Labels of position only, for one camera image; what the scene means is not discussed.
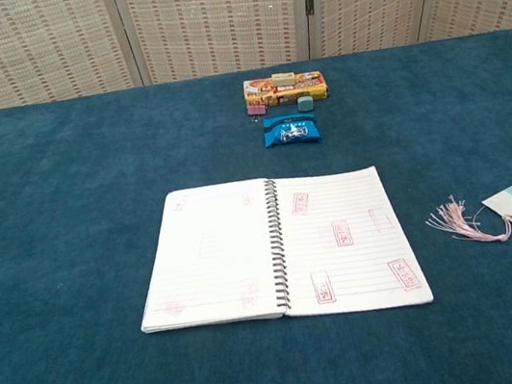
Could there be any blue snack packet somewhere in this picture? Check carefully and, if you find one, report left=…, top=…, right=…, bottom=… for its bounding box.
left=259, top=109, right=323, bottom=153

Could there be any pink binder clip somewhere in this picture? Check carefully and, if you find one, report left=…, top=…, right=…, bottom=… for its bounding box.
left=246, top=104, right=269, bottom=124

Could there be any green binder clip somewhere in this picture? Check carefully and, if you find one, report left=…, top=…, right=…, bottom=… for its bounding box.
left=295, top=93, right=316, bottom=113

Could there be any open spiral notebook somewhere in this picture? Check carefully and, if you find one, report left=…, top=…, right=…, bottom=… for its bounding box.
left=119, top=152, right=435, bottom=350

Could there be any beige eraser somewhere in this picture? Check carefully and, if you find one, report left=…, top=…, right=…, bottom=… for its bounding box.
left=270, top=69, right=297, bottom=88

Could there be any yellow orange snack box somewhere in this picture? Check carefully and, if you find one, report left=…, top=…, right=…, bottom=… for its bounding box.
left=242, top=67, right=333, bottom=112

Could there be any woven folding screen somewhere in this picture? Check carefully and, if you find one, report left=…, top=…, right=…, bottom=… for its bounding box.
left=0, top=0, right=512, bottom=116

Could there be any dark blue tablecloth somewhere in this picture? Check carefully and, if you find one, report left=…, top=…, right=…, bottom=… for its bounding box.
left=0, top=27, right=512, bottom=384

